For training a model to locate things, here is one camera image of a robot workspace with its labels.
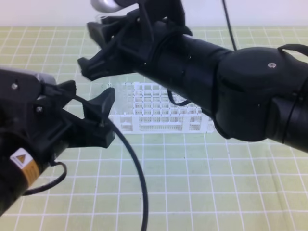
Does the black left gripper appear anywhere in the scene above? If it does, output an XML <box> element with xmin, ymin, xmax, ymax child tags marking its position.
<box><xmin>0</xmin><ymin>81</ymin><xmax>116</xmax><ymax>164</ymax></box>

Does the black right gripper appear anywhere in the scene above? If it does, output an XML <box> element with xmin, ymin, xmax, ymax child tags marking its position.
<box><xmin>77</xmin><ymin>0</ymin><xmax>191</xmax><ymax>81</ymax></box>

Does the clear glass test tube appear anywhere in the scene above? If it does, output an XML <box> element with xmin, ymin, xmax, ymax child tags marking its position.
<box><xmin>95</xmin><ymin>14</ymin><xmax>108</xmax><ymax>23</ymax></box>

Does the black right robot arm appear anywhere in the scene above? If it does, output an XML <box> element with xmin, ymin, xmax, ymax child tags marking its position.
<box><xmin>78</xmin><ymin>0</ymin><xmax>308</xmax><ymax>152</ymax></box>

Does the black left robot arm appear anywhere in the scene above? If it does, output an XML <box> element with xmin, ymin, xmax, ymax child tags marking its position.
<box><xmin>0</xmin><ymin>80</ymin><xmax>116</xmax><ymax>213</ymax></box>

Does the white plastic test tube rack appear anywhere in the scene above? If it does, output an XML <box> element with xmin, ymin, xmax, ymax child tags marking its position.
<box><xmin>109</xmin><ymin>82</ymin><xmax>215</xmax><ymax>134</ymax></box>

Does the green grid tablecloth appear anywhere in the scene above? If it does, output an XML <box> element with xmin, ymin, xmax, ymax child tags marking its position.
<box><xmin>0</xmin><ymin>26</ymin><xmax>308</xmax><ymax>231</ymax></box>

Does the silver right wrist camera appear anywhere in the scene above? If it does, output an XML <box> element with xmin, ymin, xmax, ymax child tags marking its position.
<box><xmin>90</xmin><ymin>0</ymin><xmax>124</xmax><ymax>13</ymax></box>

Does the black left camera cable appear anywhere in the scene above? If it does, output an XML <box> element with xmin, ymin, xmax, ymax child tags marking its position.
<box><xmin>24</xmin><ymin>95</ymin><xmax>149</xmax><ymax>231</ymax></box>

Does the black camera cable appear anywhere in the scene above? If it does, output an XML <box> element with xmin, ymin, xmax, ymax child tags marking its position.
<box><xmin>24</xmin><ymin>95</ymin><xmax>149</xmax><ymax>231</ymax></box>
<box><xmin>221</xmin><ymin>0</ymin><xmax>238</xmax><ymax>51</ymax></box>

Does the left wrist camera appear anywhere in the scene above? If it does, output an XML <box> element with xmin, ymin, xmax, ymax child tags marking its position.
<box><xmin>0</xmin><ymin>67</ymin><xmax>56</xmax><ymax>103</ymax></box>

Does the black right camera cable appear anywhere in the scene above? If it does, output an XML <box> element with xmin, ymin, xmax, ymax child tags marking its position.
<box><xmin>221</xmin><ymin>0</ymin><xmax>238</xmax><ymax>51</ymax></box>

